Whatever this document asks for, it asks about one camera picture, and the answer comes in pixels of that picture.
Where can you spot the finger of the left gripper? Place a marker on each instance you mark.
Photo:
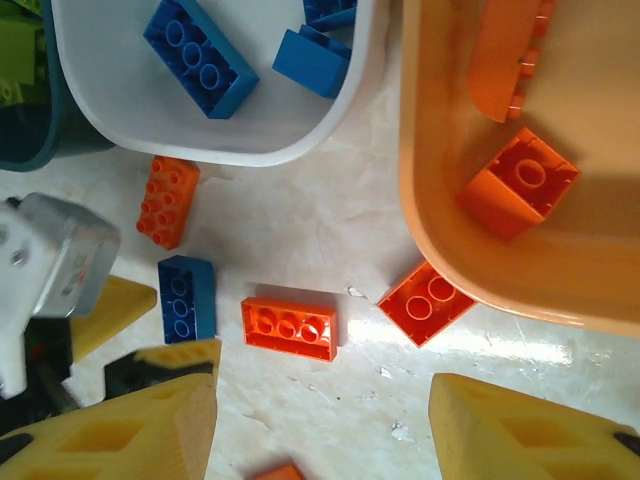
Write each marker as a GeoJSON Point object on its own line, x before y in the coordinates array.
{"type": "Point", "coordinates": [185, 351]}
{"type": "Point", "coordinates": [115, 310]}

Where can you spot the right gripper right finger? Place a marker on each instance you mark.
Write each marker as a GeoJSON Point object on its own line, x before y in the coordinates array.
{"type": "Point", "coordinates": [535, 435]}

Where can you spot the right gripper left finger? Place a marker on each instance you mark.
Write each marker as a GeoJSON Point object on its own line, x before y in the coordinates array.
{"type": "Point", "coordinates": [125, 435]}

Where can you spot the small green lego brick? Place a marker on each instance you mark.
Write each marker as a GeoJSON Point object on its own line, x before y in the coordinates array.
{"type": "Point", "coordinates": [10, 92]}

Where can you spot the small orange lego brick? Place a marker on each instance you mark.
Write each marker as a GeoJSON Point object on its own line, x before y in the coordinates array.
{"type": "Point", "coordinates": [520, 185]}

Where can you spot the blue lego brick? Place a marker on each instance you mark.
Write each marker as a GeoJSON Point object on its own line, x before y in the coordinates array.
{"type": "Point", "coordinates": [330, 10]}
{"type": "Point", "coordinates": [187, 300]}
{"type": "Point", "coordinates": [312, 60]}
{"type": "Point", "coordinates": [200, 55]}

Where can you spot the long green lego brick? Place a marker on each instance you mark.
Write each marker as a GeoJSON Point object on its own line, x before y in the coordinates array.
{"type": "Point", "coordinates": [22, 45]}

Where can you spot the orange plastic container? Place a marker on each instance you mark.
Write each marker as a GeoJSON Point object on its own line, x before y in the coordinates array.
{"type": "Point", "coordinates": [575, 280]}

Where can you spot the teal plastic container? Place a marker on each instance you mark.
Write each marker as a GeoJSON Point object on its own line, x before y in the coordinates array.
{"type": "Point", "coordinates": [50, 145]}

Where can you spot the white plastic container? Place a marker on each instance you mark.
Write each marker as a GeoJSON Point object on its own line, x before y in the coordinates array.
{"type": "Point", "coordinates": [150, 130]}

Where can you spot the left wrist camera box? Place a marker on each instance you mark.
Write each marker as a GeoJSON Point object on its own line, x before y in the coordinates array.
{"type": "Point", "coordinates": [75, 250]}

